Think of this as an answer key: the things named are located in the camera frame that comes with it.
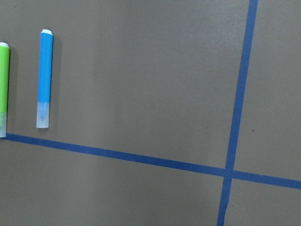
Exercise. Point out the green marker pen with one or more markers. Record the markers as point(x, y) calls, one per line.
point(4, 77)

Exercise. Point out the blue marker pen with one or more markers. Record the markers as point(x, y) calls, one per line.
point(44, 79)

